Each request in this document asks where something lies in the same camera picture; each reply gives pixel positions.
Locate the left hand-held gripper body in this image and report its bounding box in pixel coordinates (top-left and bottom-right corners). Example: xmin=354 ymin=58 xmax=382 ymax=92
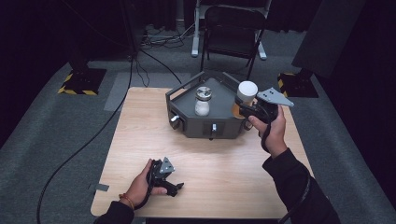
xmin=146 ymin=156 xmax=176 ymax=189

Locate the black wrist strap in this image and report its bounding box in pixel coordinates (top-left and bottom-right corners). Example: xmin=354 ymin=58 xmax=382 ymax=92
xmin=134 ymin=160 xmax=157 ymax=211
xmin=260 ymin=121 xmax=274 ymax=154

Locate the glass jar with silver lid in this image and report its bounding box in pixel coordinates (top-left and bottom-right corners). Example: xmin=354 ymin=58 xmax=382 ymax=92
xmin=194 ymin=86 xmax=213 ymax=118

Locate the large dark panel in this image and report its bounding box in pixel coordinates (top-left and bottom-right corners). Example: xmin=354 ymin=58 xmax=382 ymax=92
xmin=291 ymin=0 xmax=367 ymax=79

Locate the striped black stand base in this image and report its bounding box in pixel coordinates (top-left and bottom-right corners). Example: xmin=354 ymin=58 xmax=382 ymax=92
xmin=57 ymin=67 xmax=107 ymax=96
xmin=277 ymin=72 xmax=319 ymax=99

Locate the dark grey corner rack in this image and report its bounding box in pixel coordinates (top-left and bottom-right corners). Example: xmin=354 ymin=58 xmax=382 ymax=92
xmin=165 ymin=69 xmax=264 ymax=140

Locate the bundle of floor cables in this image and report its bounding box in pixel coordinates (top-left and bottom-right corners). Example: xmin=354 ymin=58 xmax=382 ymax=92
xmin=141 ymin=22 xmax=197 ymax=49

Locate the person's left hand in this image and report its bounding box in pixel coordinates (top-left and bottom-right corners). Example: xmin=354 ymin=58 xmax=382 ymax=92
xmin=125 ymin=158 xmax=168 ymax=209

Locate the orange bracelet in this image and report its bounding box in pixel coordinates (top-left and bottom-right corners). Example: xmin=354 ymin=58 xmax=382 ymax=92
xmin=118 ymin=192 xmax=135 ymax=210

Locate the long black floor cable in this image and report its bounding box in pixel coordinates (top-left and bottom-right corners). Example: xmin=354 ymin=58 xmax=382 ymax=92
xmin=36 ymin=49 xmax=135 ymax=224

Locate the black folding chair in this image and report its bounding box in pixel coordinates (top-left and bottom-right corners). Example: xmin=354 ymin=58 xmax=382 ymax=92
xmin=200 ymin=4 xmax=268 ymax=86

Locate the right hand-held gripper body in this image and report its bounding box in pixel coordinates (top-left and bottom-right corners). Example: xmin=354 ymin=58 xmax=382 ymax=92
xmin=251 ymin=87 xmax=295 ymax=125

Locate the thin black floor cable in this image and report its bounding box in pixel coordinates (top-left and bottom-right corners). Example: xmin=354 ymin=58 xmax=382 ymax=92
xmin=139 ymin=49 xmax=184 ymax=85

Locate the amber jar with white lid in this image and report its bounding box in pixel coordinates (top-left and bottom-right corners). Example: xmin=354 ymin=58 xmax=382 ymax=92
xmin=231 ymin=80 xmax=259 ymax=120

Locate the person's right hand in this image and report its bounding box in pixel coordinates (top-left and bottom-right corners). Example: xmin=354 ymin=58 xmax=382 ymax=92
xmin=247 ymin=105 xmax=288 ymax=159

